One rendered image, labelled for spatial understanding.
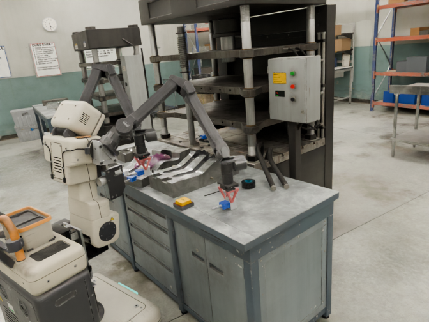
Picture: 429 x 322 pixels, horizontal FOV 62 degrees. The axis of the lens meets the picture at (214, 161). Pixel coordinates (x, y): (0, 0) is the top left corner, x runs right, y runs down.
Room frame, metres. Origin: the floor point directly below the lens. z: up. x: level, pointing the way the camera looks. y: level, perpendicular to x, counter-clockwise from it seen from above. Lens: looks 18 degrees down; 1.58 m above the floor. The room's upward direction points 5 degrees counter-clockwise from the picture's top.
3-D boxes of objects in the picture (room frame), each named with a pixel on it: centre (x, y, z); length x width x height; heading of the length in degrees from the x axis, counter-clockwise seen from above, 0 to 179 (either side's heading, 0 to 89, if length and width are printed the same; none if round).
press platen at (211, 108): (3.06, -0.21, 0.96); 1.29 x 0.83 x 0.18; 38
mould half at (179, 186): (2.06, 0.13, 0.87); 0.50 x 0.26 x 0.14; 128
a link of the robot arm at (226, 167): (1.62, -0.06, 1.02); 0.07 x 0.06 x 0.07; 107
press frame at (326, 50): (3.36, -0.56, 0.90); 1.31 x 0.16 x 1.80; 38
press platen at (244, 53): (3.06, -0.21, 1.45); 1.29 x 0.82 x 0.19; 38
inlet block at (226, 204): (1.60, -0.02, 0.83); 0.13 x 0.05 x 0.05; 120
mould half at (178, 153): (2.29, 0.41, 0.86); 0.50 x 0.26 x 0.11; 145
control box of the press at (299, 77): (2.32, -0.56, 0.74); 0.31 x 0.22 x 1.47; 38
